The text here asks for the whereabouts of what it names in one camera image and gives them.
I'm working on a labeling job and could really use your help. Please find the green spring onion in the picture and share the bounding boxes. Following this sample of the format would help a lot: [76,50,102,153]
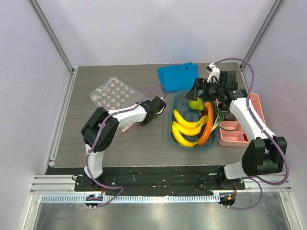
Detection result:
[211,104,239,132]

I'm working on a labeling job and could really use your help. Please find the yellow banana bunch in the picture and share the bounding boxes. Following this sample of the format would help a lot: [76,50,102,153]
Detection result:
[171,109,208,148]

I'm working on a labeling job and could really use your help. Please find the clear polka dot zip bag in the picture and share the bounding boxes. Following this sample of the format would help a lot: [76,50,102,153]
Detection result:
[89,77,144,110]

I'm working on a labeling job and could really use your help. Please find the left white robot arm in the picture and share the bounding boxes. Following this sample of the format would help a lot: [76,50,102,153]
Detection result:
[81,96,166,191]

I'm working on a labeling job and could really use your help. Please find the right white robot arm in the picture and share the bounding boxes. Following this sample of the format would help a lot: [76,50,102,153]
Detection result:
[186,71,289,189]

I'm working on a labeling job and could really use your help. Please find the green pear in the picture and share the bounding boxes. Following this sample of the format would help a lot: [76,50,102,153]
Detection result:
[189,98,204,111]

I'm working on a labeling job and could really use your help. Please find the teal plastic bin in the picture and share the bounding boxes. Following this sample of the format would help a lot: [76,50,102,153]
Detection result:
[167,91,218,151]

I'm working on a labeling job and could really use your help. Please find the blue folded cloth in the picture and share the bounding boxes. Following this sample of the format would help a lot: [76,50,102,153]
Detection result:
[157,62,199,93]

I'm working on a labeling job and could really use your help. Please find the dark patterned tray item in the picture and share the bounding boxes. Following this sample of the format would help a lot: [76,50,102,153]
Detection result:
[218,101,237,121]

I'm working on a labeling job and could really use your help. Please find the pink compartment tray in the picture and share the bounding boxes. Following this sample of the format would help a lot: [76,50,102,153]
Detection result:
[215,92,266,147]

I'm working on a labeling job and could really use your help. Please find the red tray pieces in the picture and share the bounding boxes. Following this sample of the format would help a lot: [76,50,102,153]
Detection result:
[243,134,248,142]

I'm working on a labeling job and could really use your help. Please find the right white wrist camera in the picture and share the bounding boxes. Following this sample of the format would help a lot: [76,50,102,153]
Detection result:
[206,63,220,83]

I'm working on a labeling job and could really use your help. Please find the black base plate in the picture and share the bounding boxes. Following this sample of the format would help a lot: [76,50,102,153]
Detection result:
[72,166,245,196]

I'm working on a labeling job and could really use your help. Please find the white slotted cable duct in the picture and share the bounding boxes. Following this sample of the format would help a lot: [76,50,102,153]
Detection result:
[41,194,220,204]

